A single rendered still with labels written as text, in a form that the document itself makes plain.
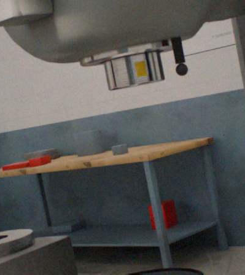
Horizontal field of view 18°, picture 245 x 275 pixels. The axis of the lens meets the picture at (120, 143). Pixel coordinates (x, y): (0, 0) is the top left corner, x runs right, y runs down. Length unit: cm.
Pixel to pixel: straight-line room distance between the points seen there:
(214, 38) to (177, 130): 83
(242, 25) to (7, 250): 43
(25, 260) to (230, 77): 505
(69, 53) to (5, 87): 716
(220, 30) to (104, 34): 525
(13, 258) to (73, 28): 30
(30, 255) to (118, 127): 583
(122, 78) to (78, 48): 6
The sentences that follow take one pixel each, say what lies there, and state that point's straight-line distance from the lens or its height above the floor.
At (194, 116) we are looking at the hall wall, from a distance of 603.
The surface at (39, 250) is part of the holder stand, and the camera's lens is 80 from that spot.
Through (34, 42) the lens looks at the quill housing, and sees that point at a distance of 58.
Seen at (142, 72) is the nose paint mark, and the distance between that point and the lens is 61.
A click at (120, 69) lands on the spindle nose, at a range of 61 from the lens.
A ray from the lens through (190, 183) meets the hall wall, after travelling 617.
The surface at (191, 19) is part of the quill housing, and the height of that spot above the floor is 132.
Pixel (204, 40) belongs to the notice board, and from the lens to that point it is 590.
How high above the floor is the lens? 127
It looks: 3 degrees down
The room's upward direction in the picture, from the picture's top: 11 degrees counter-clockwise
